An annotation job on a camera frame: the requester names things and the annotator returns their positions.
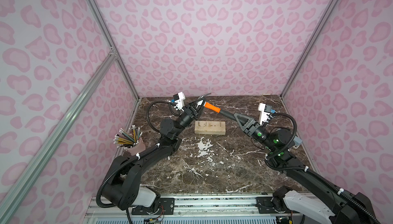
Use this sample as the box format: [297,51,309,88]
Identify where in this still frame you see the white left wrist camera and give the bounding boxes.
[172,92,185,111]

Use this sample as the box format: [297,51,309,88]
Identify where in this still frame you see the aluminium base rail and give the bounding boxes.
[83,193,302,224]

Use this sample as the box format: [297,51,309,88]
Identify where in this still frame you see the orange black claw hammer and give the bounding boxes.
[197,100,248,124]

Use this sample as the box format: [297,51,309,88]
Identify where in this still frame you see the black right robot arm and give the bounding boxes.
[229,113,380,224]

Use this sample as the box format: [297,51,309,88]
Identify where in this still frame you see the pink cup of pencils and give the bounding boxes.
[113,125,146,155]

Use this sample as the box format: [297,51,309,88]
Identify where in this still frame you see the light wooden block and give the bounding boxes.
[194,121,226,135]

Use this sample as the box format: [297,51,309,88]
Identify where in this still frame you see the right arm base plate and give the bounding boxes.
[255,196,291,214]

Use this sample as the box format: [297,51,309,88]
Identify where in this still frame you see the grey blue stapler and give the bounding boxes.
[293,136,303,148]

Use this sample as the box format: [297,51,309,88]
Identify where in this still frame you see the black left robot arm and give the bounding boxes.
[96,95,206,213]

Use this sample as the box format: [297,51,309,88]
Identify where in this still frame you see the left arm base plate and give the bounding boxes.
[131,197,175,216]

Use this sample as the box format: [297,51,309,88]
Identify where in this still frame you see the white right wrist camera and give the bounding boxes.
[258,103,276,125]

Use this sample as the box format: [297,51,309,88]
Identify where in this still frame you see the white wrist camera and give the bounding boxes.
[172,92,185,111]
[258,103,276,125]

